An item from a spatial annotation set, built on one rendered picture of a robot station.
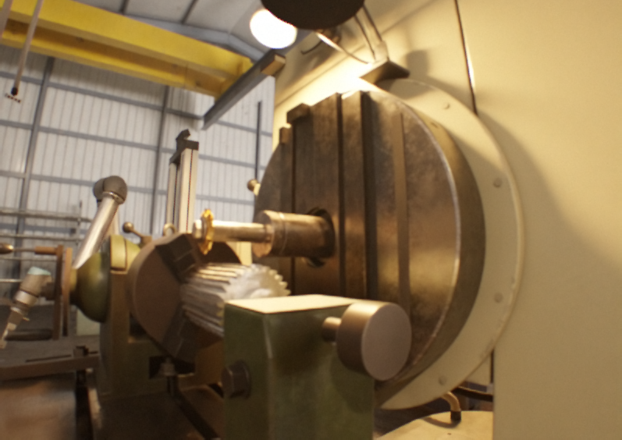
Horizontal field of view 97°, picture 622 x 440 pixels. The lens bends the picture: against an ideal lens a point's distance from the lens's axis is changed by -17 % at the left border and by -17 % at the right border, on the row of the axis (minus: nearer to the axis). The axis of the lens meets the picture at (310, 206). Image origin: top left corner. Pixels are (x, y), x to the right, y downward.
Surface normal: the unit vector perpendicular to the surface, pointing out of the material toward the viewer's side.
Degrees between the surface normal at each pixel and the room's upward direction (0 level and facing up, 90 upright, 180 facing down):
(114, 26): 90
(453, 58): 90
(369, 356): 90
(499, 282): 90
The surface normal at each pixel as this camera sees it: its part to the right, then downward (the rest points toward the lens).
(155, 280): 0.61, -0.13
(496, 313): -0.79, -0.10
